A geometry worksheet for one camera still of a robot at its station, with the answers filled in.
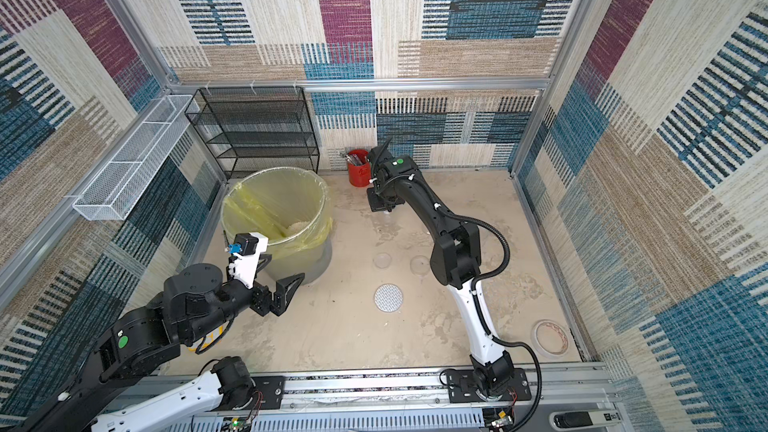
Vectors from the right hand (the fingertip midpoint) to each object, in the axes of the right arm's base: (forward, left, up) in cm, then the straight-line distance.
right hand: (386, 208), depth 94 cm
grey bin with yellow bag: (-2, +28, +3) cm, 28 cm away
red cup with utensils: (+20, +10, -2) cm, 23 cm away
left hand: (-29, +19, +18) cm, 39 cm away
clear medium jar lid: (-13, -10, -13) cm, 21 cm away
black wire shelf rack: (+31, +50, +8) cm, 59 cm away
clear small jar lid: (-11, +1, -13) cm, 17 cm away
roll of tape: (-37, -39, -11) cm, 55 cm away
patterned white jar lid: (-24, 0, -11) cm, 27 cm away
